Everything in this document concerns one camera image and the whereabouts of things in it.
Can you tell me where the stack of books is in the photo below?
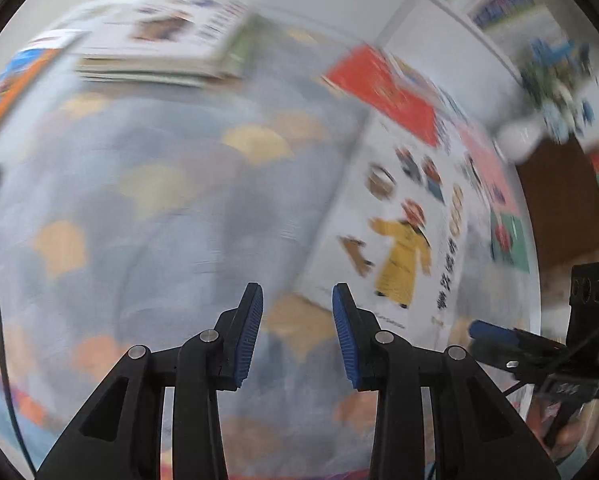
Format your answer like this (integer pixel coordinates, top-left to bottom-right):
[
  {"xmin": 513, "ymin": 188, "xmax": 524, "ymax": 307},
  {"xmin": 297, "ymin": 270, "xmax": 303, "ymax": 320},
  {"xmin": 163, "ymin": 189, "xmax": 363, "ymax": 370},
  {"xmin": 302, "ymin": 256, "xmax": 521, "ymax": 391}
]
[{"xmin": 76, "ymin": 0, "xmax": 256, "ymax": 87}]

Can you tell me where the person's right hand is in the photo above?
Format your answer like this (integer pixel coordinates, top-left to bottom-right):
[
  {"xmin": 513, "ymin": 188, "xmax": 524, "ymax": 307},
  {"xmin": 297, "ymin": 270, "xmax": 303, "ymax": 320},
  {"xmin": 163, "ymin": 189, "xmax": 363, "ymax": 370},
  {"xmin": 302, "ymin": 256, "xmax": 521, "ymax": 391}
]
[{"xmin": 526, "ymin": 396, "xmax": 586, "ymax": 463}]

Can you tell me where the white illustrated children's book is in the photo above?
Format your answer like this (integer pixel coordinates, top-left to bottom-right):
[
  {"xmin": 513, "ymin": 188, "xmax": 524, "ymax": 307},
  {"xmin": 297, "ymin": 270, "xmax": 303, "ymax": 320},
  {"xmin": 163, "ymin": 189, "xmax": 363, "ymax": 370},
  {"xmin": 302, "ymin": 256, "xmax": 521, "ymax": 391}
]
[{"xmin": 295, "ymin": 113, "xmax": 477, "ymax": 350}]

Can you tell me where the brown wooden cabinet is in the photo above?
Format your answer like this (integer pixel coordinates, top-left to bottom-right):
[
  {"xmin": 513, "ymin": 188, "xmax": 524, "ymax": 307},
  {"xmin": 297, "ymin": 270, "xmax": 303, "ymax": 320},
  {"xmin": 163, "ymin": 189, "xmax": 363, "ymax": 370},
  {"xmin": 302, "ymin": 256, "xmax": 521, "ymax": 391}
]
[{"xmin": 516, "ymin": 139, "xmax": 599, "ymax": 275}]

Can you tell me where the pink cover book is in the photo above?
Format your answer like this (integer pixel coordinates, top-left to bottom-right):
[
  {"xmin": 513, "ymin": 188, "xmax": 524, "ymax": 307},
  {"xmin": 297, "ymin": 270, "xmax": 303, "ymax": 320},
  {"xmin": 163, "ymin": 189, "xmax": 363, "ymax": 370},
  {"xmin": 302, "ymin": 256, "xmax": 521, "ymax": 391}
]
[{"xmin": 437, "ymin": 119, "xmax": 529, "ymax": 273}]

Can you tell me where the patterned tablecloth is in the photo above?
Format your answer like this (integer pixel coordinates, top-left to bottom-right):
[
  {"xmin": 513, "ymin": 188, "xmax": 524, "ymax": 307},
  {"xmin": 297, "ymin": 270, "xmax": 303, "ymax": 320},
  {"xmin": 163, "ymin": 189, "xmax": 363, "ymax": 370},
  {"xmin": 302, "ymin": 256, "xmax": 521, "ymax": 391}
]
[{"xmin": 0, "ymin": 19, "xmax": 541, "ymax": 480}]

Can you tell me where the white vase with flowers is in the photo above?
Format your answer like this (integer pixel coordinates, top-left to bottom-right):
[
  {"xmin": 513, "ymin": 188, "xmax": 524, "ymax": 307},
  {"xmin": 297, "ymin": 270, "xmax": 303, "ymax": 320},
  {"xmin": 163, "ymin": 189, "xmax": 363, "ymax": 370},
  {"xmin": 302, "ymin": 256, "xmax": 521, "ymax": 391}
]
[{"xmin": 493, "ymin": 39, "xmax": 595, "ymax": 165}]

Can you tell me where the red cover book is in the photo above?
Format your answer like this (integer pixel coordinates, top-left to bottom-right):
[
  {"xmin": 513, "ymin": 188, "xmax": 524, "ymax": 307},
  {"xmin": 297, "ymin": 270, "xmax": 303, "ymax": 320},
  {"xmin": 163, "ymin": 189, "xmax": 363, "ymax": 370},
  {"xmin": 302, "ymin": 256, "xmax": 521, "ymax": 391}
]
[{"xmin": 324, "ymin": 44, "xmax": 439, "ymax": 148}]

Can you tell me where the orange blue cover book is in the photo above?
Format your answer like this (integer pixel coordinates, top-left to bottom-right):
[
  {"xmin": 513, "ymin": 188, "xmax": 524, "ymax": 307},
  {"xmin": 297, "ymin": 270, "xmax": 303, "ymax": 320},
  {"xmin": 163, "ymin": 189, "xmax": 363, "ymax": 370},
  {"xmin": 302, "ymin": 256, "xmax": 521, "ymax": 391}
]
[{"xmin": 0, "ymin": 28, "xmax": 84, "ymax": 122}]

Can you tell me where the white bookshelf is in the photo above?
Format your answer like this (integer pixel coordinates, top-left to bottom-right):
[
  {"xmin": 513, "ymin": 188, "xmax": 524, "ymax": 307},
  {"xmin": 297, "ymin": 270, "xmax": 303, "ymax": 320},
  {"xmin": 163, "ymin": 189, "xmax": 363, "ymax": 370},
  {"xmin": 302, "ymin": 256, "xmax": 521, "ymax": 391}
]
[{"xmin": 250, "ymin": 0, "xmax": 599, "ymax": 127}]

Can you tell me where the black cable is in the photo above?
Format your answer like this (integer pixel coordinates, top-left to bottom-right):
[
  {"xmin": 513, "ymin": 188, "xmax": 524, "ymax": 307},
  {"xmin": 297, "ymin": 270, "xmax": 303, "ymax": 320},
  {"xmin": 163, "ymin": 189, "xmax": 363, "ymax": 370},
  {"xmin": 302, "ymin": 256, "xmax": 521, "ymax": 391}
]
[{"xmin": 0, "ymin": 263, "xmax": 38, "ymax": 476}]

